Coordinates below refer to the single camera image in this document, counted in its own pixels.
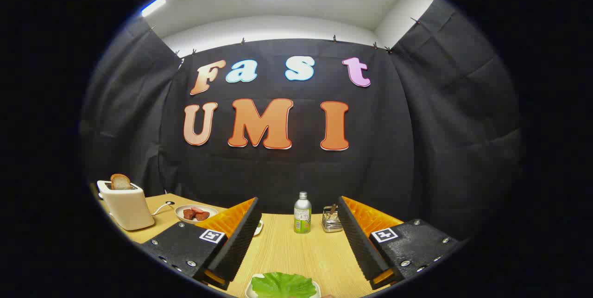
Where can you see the black backdrop cloth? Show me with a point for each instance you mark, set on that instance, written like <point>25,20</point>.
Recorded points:
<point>278,173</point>

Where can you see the silver bottle with green label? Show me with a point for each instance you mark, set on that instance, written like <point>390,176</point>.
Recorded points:
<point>302,214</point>

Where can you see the brown wooden stick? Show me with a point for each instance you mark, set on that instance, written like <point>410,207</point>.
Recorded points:
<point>332,208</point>

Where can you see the oval white plate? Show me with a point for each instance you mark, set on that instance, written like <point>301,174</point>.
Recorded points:
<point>179,211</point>

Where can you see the brown meat piece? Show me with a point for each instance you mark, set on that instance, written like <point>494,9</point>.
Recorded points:
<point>202,216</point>
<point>189,214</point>

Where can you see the white bread slice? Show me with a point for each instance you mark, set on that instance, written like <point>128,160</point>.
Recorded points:
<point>120,182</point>

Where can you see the square white plate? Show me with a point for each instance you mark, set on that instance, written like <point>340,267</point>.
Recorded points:
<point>255,277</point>

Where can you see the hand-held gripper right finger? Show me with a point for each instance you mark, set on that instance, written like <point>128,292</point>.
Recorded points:
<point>359,242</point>

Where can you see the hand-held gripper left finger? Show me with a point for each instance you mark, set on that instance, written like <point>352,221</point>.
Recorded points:
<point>241,242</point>

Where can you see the white divided dish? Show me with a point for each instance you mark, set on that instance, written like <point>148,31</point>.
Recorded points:
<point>257,227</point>

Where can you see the green lettuce leaf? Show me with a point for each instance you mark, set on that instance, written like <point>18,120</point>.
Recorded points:
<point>282,285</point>

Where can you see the cream white toaster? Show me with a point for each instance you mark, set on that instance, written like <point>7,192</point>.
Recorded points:
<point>127,207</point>

